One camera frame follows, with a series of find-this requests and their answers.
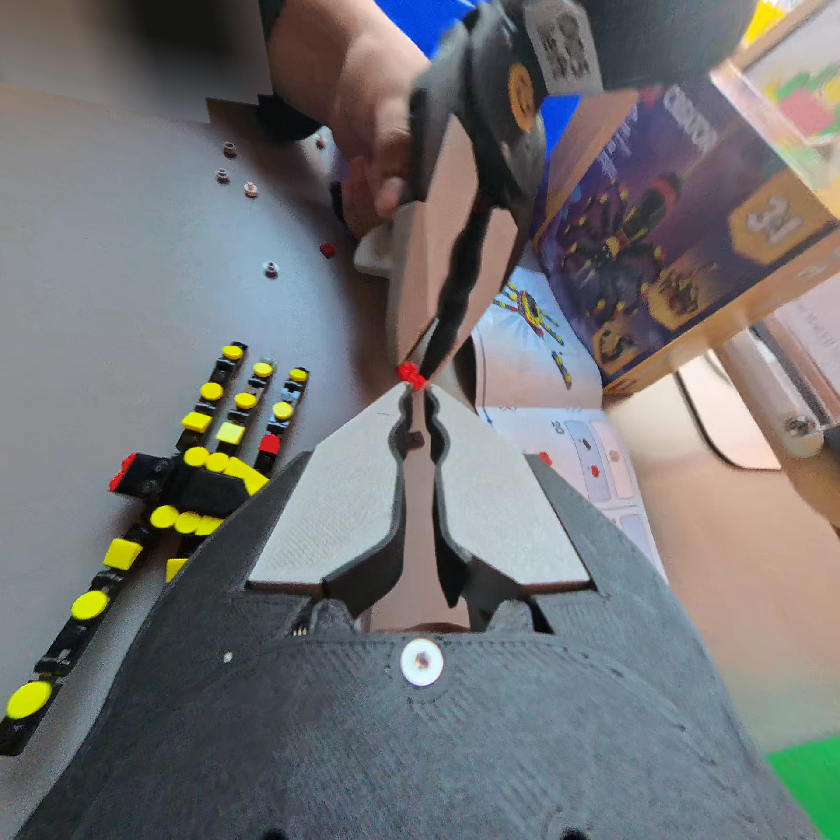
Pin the person's left hand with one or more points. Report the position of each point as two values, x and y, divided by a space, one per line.
374 111

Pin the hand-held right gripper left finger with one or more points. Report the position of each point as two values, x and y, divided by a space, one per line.
341 499

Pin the dark rounded object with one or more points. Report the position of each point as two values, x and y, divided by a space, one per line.
663 36

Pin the purple lego box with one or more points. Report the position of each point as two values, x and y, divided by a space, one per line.
656 249

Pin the colourful cardboard box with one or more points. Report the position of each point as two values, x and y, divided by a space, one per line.
794 85

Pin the white rounded object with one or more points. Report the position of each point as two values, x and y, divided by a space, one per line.
722 420

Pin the red round lego piece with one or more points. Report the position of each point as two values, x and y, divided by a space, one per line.
408 373

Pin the person's left forearm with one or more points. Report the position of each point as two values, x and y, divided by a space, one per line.
315 46

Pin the lego instruction booklet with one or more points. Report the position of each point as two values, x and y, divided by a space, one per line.
525 341

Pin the metal table leg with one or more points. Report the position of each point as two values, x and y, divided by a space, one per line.
768 387

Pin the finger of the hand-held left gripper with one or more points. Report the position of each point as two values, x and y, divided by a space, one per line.
495 256
433 249

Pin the green box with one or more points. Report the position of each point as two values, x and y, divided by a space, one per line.
807 787

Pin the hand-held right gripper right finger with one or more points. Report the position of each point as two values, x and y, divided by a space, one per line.
505 512

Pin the black yellow lego spider model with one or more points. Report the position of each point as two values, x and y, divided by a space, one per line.
197 485

